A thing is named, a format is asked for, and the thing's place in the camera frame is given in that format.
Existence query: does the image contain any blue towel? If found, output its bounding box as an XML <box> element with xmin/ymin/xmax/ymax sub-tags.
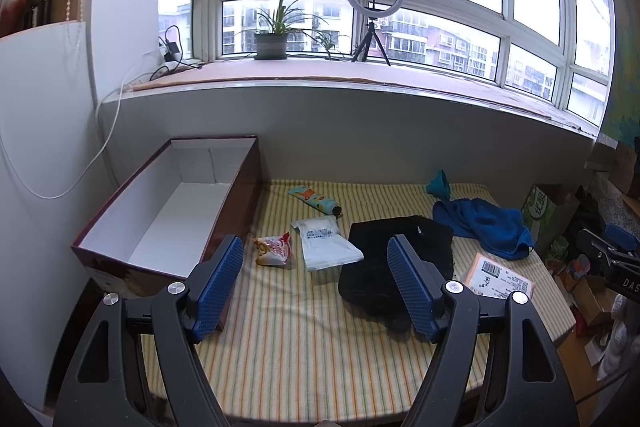
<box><xmin>432</xmin><ymin>198</ymin><xmax>534</xmax><ymax>261</ymax></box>

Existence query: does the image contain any black cloth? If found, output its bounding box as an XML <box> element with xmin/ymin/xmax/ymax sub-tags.
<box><xmin>338</xmin><ymin>215</ymin><xmax>454</xmax><ymax>334</ymax></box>

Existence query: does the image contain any teal collapsible cup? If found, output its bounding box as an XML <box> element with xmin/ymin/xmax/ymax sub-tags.
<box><xmin>425</xmin><ymin>170</ymin><xmax>451</xmax><ymax>202</ymax></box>

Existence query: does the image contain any red snack packet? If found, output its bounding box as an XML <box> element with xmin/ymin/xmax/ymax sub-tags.
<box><xmin>253</xmin><ymin>232</ymin><xmax>292</xmax><ymax>268</ymax></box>

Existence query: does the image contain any white plastic package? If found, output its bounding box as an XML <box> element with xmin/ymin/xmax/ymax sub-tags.
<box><xmin>291</xmin><ymin>216</ymin><xmax>364</xmax><ymax>271</ymax></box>

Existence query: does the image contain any teal orange tube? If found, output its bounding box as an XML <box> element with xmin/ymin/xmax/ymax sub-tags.
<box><xmin>288</xmin><ymin>185</ymin><xmax>342</xmax><ymax>218</ymax></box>

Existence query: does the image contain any green cardboard box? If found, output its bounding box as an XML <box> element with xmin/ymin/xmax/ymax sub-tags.
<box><xmin>522</xmin><ymin>184</ymin><xmax>579</xmax><ymax>257</ymax></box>

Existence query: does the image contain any dark red cardboard box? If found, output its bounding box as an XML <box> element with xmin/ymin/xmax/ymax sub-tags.
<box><xmin>72</xmin><ymin>136</ymin><xmax>262</xmax><ymax>298</ymax></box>

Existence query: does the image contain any brown windowsill mat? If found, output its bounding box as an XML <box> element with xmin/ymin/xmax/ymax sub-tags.
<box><xmin>131</xmin><ymin>57</ymin><xmax>599</xmax><ymax>139</ymax></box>

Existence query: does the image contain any white power strip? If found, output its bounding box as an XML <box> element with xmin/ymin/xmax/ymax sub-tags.
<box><xmin>162</xmin><ymin>41</ymin><xmax>182</xmax><ymax>63</ymax></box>

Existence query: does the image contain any small spider plant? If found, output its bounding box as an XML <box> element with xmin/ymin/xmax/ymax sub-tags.
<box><xmin>304</xmin><ymin>29</ymin><xmax>345</xmax><ymax>61</ymax></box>

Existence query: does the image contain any potted green plant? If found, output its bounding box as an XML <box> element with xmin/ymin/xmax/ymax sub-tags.
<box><xmin>242</xmin><ymin>0</ymin><xmax>320</xmax><ymax>61</ymax></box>

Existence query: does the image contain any white cable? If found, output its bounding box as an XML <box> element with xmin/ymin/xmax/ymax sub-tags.
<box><xmin>0</xmin><ymin>48</ymin><xmax>164</xmax><ymax>200</ymax></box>

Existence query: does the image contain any ring light on tripod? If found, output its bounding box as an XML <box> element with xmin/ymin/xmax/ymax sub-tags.
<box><xmin>347</xmin><ymin>0</ymin><xmax>405</xmax><ymax>66</ymax></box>

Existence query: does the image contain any black charger with cable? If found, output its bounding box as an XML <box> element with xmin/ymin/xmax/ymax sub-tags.
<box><xmin>150</xmin><ymin>24</ymin><xmax>203</xmax><ymax>80</ymax></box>

